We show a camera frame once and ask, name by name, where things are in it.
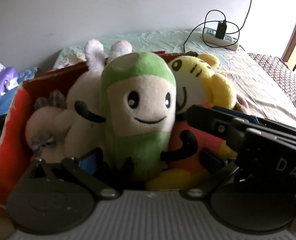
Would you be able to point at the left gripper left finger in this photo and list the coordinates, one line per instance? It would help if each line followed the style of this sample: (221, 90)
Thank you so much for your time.
(94, 174)

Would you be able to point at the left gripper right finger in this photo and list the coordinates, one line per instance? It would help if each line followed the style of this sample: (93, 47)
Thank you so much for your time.
(213, 175)

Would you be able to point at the white rabbit plush toy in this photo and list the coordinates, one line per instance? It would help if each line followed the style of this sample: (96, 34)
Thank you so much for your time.
(83, 135)

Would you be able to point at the pink bear plush toy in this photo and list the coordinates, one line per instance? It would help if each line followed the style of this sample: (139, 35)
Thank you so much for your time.
(241, 104)

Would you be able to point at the yellow tiger plush toy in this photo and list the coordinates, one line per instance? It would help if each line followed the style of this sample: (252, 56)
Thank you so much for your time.
(197, 84)

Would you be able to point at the green mushroom plush toy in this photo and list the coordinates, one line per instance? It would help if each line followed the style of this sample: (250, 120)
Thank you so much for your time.
(137, 105)

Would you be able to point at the small brown-eared bunny plush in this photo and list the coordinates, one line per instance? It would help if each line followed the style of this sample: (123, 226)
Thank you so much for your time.
(41, 133)

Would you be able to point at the pastel patterned bed sheet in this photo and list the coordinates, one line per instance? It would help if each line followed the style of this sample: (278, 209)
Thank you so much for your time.
(264, 96)

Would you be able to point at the brown patterned mattress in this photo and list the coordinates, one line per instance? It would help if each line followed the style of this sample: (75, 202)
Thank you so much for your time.
(277, 69)

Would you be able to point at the red cardboard box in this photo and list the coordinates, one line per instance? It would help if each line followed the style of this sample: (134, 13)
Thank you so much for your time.
(14, 149)

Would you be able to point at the purple tissue pack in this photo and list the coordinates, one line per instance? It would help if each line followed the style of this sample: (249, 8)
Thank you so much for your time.
(8, 80)

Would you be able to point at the white power strip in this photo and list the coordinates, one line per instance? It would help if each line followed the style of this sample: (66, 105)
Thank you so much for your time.
(208, 36)

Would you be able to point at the black charger adapter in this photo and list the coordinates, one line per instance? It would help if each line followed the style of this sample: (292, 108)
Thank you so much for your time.
(221, 29)

